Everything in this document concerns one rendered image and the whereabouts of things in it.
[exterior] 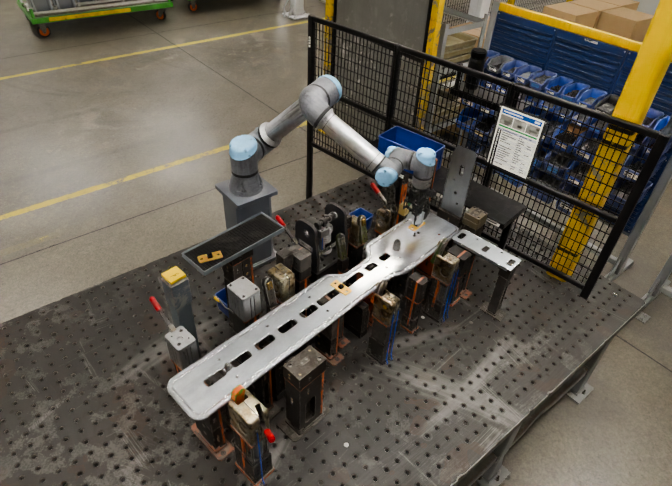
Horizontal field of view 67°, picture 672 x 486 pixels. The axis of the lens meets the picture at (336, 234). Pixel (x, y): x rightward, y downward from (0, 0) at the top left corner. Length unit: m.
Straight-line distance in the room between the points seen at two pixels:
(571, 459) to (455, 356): 0.99
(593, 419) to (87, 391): 2.45
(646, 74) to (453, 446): 1.51
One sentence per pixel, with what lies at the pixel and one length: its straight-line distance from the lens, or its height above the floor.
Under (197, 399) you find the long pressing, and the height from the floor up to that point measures 1.00.
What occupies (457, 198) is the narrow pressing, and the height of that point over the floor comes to 1.09.
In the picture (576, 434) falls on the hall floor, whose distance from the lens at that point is 3.05.
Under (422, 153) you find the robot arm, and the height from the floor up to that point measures 1.43.
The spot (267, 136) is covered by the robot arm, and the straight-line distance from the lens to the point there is 2.22.
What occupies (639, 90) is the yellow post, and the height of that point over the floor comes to 1.66.
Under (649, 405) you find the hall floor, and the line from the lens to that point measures 3.36.
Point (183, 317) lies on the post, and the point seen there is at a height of 0.97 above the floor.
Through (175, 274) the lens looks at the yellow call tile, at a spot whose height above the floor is 1.16.
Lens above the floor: 2.36
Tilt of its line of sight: 39 degrees down
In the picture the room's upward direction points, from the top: 3 degrees clockwise
